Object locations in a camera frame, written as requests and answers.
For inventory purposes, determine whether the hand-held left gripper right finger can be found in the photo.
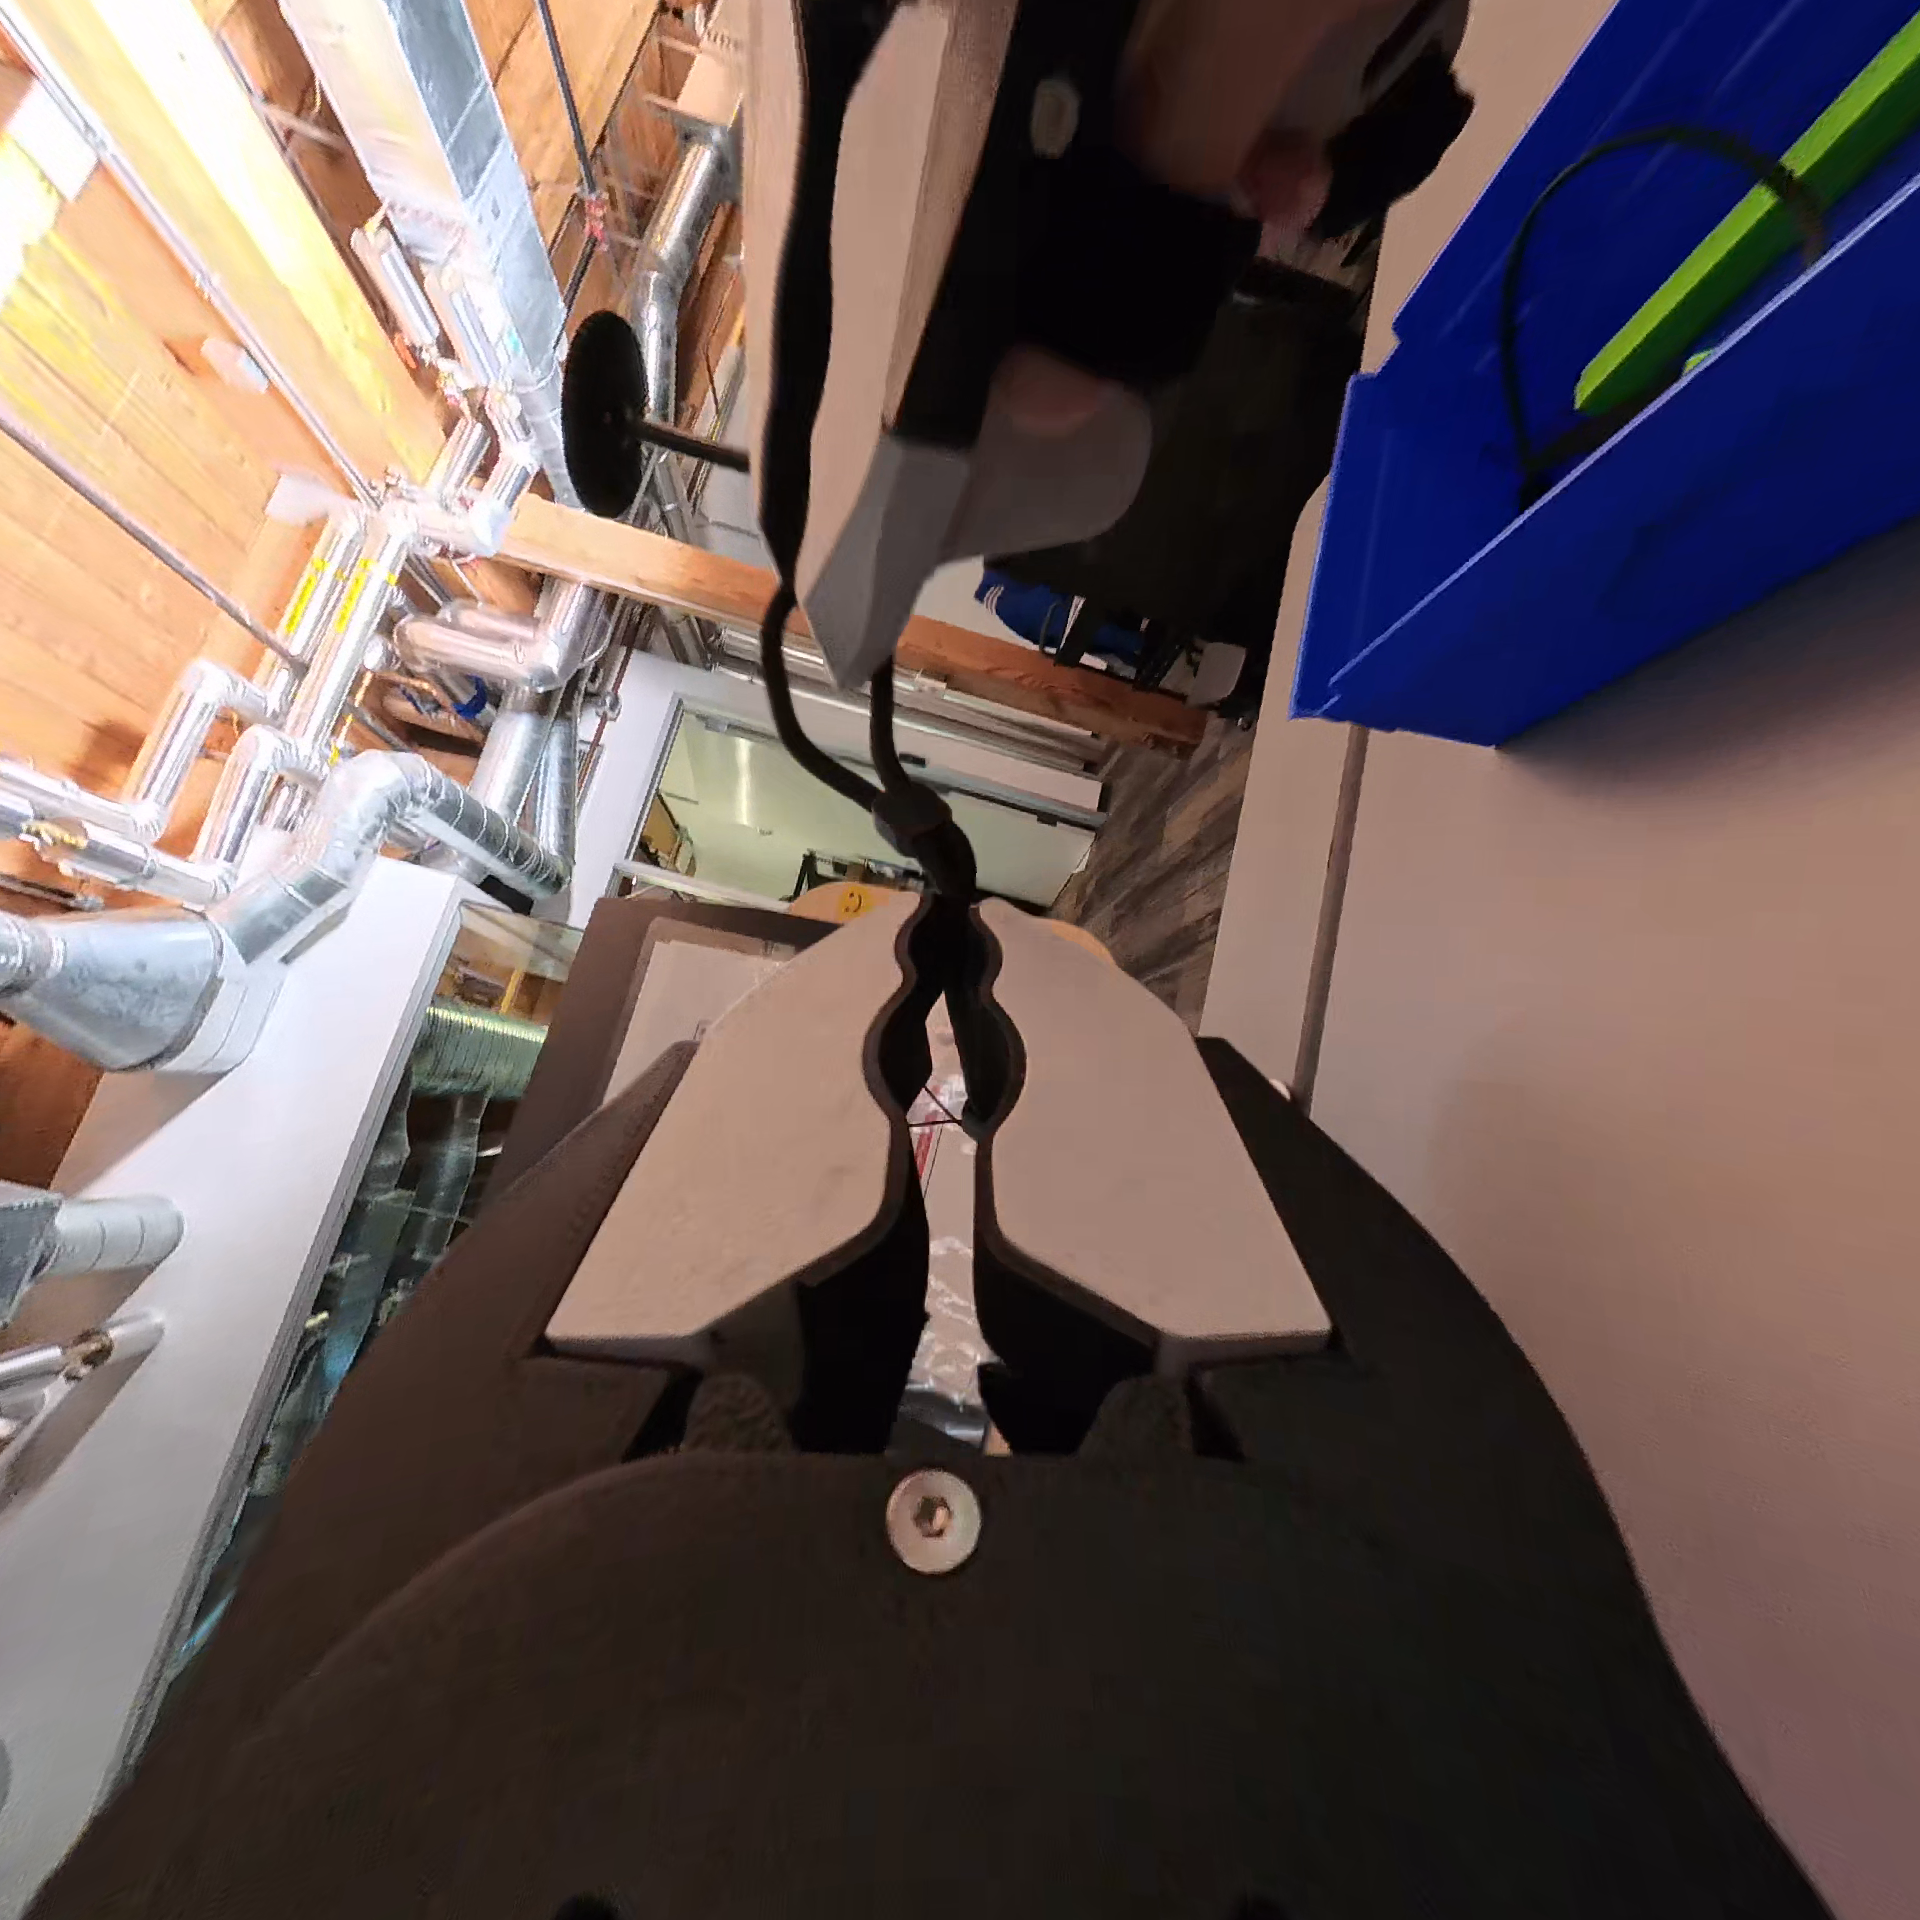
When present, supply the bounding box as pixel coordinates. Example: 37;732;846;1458
977;900;1334;1362

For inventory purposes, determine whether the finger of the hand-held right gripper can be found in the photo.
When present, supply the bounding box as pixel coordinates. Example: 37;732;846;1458
741;0;820;582
790;0;1025;689

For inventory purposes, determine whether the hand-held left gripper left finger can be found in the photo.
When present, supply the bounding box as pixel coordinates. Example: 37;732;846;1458
545;896;922;1362

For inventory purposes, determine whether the thin black lanyard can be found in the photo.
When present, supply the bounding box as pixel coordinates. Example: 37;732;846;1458
762;577;1002;1144

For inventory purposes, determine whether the blue plastic bin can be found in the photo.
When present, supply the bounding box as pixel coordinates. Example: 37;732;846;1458
1289;0;1920;750

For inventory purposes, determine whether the person's right hand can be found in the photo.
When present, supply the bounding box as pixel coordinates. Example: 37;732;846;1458
1122;0;1445;232

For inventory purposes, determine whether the black framed instruction board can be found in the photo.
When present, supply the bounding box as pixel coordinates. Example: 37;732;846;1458
481;884;1115;1444

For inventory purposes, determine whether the black office chair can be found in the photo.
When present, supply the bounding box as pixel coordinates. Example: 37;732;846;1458
990;257;1370;726

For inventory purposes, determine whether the blue striped jacket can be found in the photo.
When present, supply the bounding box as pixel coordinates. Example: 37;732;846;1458
977;563;1190;672

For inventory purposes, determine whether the green bar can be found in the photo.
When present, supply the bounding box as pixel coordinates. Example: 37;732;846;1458
1574;17;1920;418

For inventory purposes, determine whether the metal cylinder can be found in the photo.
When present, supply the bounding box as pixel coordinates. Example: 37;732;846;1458
0;1191;186;1321

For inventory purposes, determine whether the large silver ventilation duct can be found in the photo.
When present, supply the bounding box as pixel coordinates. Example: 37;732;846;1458
277;0;601;513

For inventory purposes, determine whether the wooden support post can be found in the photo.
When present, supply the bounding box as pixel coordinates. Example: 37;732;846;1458
496;496;1212;752

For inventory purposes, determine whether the black cable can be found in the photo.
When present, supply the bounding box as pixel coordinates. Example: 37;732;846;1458
1500;129;1826;513

